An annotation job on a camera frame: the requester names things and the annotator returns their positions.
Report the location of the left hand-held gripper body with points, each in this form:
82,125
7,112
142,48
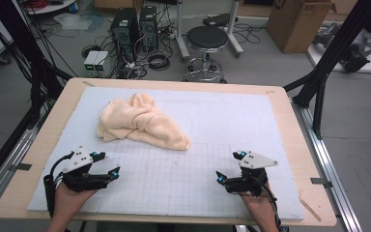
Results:
77,164

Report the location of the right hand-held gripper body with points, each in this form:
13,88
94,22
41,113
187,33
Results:
254,161

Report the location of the peach towel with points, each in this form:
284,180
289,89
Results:
141,124

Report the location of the person's left hand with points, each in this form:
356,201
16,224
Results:
72,201

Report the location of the person's right hand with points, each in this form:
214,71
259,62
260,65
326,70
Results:
259,206

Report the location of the white grid mat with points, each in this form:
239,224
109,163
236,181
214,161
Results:
180,180

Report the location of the grey tape strip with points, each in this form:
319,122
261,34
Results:
22,166
321,182

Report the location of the thin wooden stick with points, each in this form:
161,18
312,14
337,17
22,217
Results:
309,208

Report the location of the white power supply box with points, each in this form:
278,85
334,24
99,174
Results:
101,63
90,63

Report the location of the white stand leg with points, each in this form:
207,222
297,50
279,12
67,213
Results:
182,38
234,35

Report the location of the black round stool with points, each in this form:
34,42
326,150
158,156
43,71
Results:
207,38

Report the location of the large black computer tower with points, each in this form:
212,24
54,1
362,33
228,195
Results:
124,30

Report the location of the clear plastic bag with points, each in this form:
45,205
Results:
72,22

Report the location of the flat black floor box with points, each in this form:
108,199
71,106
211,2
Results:
219,20

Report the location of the slim black computer tower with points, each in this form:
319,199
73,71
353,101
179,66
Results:
148,25

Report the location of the brown cardboard box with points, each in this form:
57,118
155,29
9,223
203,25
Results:
298,27

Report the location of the grey robot parts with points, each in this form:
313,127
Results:
354,56

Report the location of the round white table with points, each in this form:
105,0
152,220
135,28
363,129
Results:
50,7

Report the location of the aluminium rail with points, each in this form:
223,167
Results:
328,167
3,170

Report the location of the black frame strut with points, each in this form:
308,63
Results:
19,42
331,54

